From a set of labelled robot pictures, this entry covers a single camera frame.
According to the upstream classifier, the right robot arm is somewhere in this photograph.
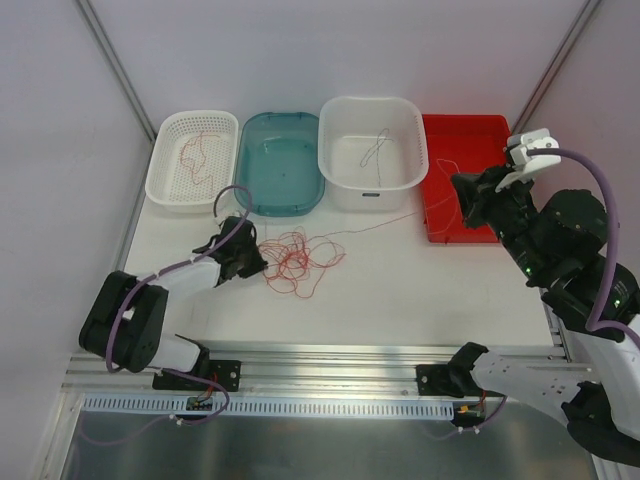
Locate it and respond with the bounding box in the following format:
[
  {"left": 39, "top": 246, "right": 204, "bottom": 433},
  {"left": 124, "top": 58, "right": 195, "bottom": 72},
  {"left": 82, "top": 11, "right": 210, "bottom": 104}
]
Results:
[{"left": 447, "top": 166, "right": 639, "bottom": 467}]

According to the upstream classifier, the thin dark blue cable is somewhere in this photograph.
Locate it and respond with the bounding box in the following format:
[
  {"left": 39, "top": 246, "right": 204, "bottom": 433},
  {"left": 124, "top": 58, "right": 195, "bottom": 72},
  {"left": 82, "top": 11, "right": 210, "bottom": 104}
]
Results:
[{"left": 358, "top": 128, "right": 393, "bottom": 190}]

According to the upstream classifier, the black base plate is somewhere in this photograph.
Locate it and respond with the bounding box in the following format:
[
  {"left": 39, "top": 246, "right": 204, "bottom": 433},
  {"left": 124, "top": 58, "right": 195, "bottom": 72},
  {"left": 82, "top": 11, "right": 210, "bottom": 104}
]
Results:
[
  {"left": 152, "top": 359, "right": 242, "bottom": 392},
  {"left": 415, "top": 364, "right": 464, "bottom": 398}
]

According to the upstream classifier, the red white twisted cable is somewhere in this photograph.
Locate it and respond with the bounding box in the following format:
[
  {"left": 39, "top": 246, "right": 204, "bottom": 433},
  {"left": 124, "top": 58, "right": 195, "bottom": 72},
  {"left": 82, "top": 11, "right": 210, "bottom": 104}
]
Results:
[{"left": 178, "top": 130, "right": 221, "bottom": 191}]

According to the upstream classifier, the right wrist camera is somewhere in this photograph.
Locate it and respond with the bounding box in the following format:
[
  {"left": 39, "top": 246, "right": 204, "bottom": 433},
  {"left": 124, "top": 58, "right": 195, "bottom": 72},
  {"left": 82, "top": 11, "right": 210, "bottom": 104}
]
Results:
[{"left": 495, "top": 128, "right": 561, "bottom": 192}]

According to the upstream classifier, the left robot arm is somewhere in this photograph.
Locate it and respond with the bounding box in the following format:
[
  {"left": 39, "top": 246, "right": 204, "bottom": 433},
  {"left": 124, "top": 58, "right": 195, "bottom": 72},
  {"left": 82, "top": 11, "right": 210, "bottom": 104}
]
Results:
[{"left": 78, "top": 216, "right": 267, "bottom": 389}]

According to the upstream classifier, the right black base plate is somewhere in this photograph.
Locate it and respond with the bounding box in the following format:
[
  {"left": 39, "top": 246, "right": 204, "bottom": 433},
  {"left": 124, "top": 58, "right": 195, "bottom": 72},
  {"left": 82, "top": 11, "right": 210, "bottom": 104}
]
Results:
[{"left": 415, "top": 364, "right": 464, "bottom": 398}]

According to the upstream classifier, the white slotted cable duct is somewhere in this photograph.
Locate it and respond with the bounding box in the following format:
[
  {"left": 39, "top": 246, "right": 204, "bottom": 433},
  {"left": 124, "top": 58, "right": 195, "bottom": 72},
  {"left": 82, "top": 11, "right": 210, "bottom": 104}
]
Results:
[{"left": 82, "top": 393, "right": 454, "bottom": 421}]

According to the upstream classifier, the teal transparent plastic bin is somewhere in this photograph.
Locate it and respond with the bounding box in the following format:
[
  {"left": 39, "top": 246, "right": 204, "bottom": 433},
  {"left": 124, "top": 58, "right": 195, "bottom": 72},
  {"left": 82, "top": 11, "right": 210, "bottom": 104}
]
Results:
[{"left": 234, "top": 112, "right": 325, "bottom": 217}]

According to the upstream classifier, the aluminium mounting rail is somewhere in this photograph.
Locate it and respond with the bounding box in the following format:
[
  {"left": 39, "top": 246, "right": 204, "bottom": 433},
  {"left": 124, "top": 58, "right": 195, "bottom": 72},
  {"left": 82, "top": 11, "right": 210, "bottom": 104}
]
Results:
[{"left": 62, "top": 341, "right": 596, "bottom": 399}]

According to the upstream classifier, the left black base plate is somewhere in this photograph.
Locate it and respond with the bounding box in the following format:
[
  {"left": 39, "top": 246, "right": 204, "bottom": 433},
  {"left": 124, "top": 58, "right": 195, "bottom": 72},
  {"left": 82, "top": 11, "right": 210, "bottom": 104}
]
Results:
[{"left": 152, "top": 359, "right": 242, "bottom": 392}]

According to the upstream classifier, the white plastic tub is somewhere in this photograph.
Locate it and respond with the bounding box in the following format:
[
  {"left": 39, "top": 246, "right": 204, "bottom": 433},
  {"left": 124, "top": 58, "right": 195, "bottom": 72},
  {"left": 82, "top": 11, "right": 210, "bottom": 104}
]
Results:
[{"left": 318, "top": 96, "right": 429, "bottom": 213}]

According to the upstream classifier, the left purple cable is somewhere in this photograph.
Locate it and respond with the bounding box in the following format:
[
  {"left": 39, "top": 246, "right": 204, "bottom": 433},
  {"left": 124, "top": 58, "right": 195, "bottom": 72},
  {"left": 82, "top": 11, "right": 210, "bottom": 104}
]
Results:
[{"left": 105, "top": 184, "right": 254, "bottom": 374}]

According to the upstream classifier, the white perforated basket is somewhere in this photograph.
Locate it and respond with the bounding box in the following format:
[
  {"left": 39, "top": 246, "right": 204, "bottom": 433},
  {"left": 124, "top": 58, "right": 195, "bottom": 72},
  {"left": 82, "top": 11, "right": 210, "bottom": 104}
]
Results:
[{"left": 145, "top": 110, "right": 240, "bottom": 214}]

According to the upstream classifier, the red plastic tray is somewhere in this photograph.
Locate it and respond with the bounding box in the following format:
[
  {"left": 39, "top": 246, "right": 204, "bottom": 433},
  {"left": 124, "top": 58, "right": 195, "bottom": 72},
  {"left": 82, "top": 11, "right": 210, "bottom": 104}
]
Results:
[{"left": 420, "top": 114, "right": 510, "bottom": 244}]

